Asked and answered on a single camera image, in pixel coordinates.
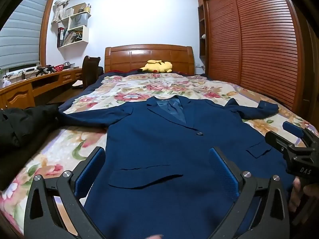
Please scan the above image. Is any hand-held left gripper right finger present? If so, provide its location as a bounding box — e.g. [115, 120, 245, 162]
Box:
[209, 146, 291, 239]

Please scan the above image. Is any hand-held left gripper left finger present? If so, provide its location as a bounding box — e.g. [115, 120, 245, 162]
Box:
[24, 146, 107, 239]

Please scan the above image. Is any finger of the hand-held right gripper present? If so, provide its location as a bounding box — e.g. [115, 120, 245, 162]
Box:
[283, 121, 319, 152]
[265, 131, 299, 158]

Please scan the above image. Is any blue suit jacket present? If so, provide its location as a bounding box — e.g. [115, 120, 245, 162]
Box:
[58, 96, 296, 239]

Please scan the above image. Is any person's right hand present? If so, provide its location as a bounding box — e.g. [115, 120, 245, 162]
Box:
[288, 177, 319, 213]

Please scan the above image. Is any black garment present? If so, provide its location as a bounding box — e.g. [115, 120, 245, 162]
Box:
[0, 104, 60, 152]

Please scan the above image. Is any wooden louvered wardrobe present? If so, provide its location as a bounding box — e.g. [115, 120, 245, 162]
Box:
[196, 0, 319, 120]

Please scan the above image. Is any floral blanket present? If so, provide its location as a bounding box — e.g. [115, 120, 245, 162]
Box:
[0, 72, 314, 229]

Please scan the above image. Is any dark wooden chair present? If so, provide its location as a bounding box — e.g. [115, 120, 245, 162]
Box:
[72, 55, 104, 89]

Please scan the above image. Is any long wooden desk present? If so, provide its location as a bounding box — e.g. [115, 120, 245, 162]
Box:
[0, 67, 84, 110]

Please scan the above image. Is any black tripod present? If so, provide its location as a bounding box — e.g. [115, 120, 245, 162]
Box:
[36, 65, 56, 76]

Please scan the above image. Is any yellow plush toy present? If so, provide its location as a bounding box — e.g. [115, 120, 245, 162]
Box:
[138, 60, 173, 74]

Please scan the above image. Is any wooden bed headboard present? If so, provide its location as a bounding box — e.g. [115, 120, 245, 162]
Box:
[104, 44, 195, 75]

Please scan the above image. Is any row of books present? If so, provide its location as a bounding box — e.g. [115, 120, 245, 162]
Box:
[57, 27, 84, 47]

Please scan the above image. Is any grey paper bag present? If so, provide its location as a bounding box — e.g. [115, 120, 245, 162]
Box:
[68, 14, 89, 30]

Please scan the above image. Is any grey window blind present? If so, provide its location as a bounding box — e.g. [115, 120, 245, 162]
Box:
[0, 0, 54, 71]

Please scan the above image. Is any white wrapped bundle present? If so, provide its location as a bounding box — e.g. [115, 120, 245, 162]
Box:
[51, 0, 76, 24]

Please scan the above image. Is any white wall shelf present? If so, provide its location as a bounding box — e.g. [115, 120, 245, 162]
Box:
[51, 2, 91, 48]

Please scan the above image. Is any wooden window frame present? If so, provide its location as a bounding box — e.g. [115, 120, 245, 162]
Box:
[39, 0, 59, 68]

